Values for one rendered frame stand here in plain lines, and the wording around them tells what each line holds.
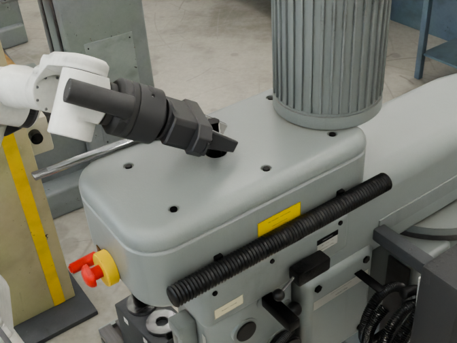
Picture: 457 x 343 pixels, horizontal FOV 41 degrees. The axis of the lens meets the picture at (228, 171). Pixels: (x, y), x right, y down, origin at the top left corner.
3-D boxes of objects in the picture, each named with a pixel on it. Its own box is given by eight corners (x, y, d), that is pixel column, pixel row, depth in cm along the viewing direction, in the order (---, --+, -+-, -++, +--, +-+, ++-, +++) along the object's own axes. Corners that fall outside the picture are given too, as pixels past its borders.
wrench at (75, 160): (37, 184, 99) (36, 180, 99) (29, 173, 102) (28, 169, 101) (171, 134, 109) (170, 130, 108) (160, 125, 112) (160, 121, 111)
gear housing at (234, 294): (207, 335, 105) (202, 295, 99) (139, 257, 121) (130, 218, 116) (350, 250, 120) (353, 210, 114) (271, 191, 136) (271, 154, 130)
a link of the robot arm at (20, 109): (78, 75, 101) (22, 69, 114) (20, 61, 94) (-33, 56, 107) (67, 138, 102) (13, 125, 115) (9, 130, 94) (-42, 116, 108)
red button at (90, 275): (91, 295, 99) (86, 277, 97) (81, 280, 102) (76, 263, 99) (109, 285, 101) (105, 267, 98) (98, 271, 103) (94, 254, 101)
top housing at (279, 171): (153, 326, 94) (138, 249, 85) (82, 237, 112) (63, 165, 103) (371, 203, 115) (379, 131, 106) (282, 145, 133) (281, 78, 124)
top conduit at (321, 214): (179, 312, 91) (176, 296, 89) (164, 296, 93) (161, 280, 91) (392, 192, 110) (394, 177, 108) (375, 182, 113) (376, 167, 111)
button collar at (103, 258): (111, 294, 100) (105, 267, 97) (96, 273, 104) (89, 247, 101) (122, 288, 101) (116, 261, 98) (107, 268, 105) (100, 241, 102)
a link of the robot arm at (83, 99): (111, 147, 98) (41, 130, 93) (128, 82, 98) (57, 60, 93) (136, 153, 88) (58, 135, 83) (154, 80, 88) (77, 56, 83)
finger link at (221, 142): (230, 153, 102) (197, 144, 99) (239, 137, 100) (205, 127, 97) (233, 158, 100) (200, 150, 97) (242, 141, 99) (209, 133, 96)
